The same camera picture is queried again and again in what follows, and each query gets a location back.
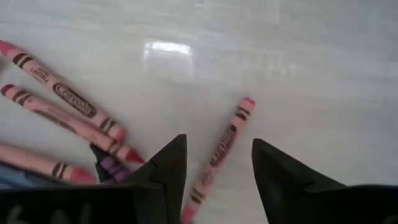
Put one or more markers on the red crayon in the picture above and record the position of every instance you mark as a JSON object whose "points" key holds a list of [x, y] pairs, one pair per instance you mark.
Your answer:
{"points": [[37, 161]]}

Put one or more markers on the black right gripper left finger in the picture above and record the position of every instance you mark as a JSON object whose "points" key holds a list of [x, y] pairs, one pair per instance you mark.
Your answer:
{"points": [[174, 174]]}

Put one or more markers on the pink crayon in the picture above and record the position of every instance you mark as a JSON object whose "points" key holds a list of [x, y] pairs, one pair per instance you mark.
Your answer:
{"points": [[62, 119], [74, 100], [224, 146]]}

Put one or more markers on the purple crayon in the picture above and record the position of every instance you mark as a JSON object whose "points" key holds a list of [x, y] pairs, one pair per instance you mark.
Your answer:
{"points": [[113, 166]]}

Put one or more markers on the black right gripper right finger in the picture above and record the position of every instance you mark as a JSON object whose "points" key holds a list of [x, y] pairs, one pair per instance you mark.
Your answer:
{"points": [[280, 186]]}

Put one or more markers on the blue crayon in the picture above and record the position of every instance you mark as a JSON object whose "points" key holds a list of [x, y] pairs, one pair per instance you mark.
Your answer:
{"points": [[18, 179]]}

